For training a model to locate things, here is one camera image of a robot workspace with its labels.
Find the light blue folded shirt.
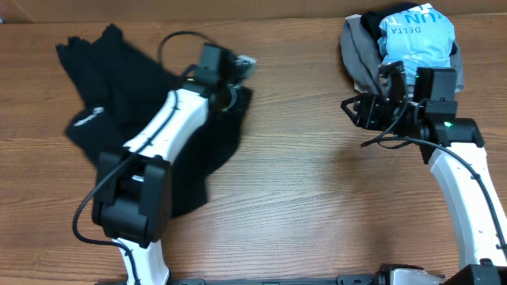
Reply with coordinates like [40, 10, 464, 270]
[377, 3, 456, 86]

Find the black folded garment in pile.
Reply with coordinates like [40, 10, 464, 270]
[360, 2, 458, 58]

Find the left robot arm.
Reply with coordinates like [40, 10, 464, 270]
[89, 44, 257, 284]

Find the grey folded garment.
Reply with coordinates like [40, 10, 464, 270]
[340, 19, 464, 94]

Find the black t-shirt with logo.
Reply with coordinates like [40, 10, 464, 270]
[55, 25, 253, 217]

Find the beige folded garment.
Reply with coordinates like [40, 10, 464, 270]
[345, 14, 362, 21]

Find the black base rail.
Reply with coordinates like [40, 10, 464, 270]
[167, 274, 392, 285]

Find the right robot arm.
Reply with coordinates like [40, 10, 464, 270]
[341, 62, 506, 284]

